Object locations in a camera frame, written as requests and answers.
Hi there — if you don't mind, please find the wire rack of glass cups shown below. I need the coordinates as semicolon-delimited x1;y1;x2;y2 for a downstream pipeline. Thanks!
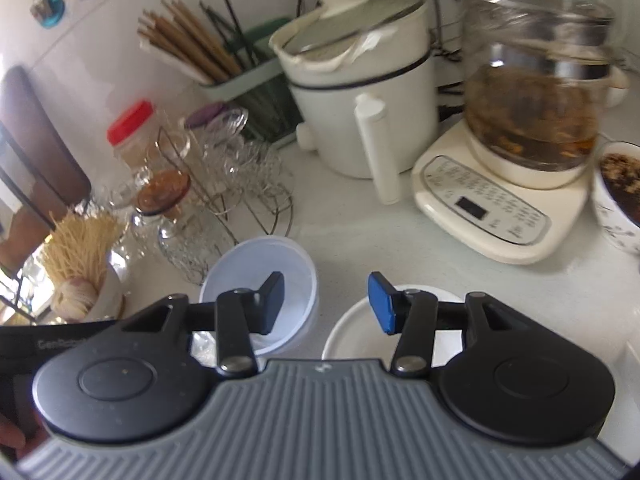
90;102;297;287

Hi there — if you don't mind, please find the white bowl holding garlic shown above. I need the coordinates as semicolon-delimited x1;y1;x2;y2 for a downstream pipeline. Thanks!
50;262;126;324

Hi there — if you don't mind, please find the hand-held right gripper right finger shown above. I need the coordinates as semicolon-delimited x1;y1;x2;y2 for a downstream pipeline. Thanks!
367;271;523;378

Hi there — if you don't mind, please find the red lid plastic jar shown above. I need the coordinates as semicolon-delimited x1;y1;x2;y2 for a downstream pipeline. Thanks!
106;100;162;173

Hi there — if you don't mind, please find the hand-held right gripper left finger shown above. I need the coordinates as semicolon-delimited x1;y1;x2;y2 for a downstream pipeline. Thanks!
120;271;286;378

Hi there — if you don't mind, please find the garlic bulb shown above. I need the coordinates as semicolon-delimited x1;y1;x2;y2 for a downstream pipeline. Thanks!
52;277;99;322

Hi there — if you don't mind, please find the patterned bowl with dried food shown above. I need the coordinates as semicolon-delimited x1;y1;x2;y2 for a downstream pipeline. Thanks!
591;140;640;257

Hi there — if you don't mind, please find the bundle of dried noodles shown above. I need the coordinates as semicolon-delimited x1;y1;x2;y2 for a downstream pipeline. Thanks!
39;210;127;283

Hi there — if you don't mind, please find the person's left hand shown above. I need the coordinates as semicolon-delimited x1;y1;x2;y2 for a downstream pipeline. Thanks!
0;407;38;463

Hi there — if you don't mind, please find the glass kettle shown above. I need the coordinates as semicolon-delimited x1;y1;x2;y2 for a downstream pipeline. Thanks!
459;0;632;190

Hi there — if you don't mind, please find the clear plastic cup back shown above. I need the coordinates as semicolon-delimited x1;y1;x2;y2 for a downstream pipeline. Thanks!
199;236;319;353

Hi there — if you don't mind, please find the clear plastic cup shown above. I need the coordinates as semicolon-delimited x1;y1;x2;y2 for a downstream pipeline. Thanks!
252;305;319;361
199;236;319;353

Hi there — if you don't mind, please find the pale green chopstick holder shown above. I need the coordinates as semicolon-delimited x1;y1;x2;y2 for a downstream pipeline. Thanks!
199;16;307;145

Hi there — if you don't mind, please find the bunch of wooden chopsticks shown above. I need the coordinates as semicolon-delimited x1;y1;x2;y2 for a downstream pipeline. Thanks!
136;0;242;87

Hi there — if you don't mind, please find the white electric cooking pot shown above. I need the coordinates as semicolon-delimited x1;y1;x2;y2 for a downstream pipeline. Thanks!
269;0;442;206

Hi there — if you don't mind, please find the small white ceramic bowl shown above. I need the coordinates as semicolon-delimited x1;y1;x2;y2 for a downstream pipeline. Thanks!
321;284;467;361

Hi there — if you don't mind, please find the clear plastic cup front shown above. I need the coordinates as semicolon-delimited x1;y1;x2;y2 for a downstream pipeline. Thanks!
252;305;319;361

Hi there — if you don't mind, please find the cream kettle base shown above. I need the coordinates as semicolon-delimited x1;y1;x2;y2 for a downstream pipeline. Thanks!
411;120;595;267

